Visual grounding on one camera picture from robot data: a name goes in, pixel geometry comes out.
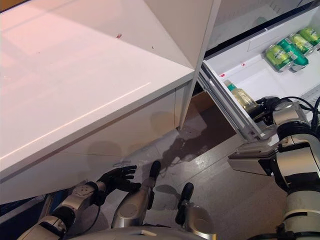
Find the white counter cabinet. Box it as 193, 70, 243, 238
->
0, 0, 196, 206

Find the silver right robot leg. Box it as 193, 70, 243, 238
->
174, 182, 217, 240

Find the light green drink can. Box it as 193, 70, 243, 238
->
298, 26, 320, 44
287, 33, 314, 55
261, 44, 291, 74

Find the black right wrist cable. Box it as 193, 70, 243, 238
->
297, 96, 320, 131

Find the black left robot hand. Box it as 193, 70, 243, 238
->
95, 164, 142, 199

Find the yellow tea plastic bottle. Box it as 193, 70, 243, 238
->
223, 79, 261, 114

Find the grey robot torso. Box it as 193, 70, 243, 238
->
72, 225, 204, 240

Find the stainless steel fridge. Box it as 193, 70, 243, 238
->
189, 0, 320, 176

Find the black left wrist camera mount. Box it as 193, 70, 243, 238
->
86, 181, 108, 206

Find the white fridge drawer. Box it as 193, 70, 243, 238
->
197, 9, 320, 176

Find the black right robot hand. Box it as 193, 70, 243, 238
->
250, 95, 283, 125

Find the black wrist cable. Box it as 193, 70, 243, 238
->
83, 199, 102, 230
297, 96, 320, 131

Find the silver robot leg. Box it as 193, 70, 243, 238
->
111, 159, 163, 230
174, 182, 217, 240

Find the teal green drink can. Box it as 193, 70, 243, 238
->
276, 38, 310, 74

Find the tall white cabinet panel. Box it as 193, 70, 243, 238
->
144, 0, 222, 131

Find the silver left robot leg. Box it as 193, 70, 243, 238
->
111, 159, 163, 230

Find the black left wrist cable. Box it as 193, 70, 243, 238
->
83, 199, 102, 230

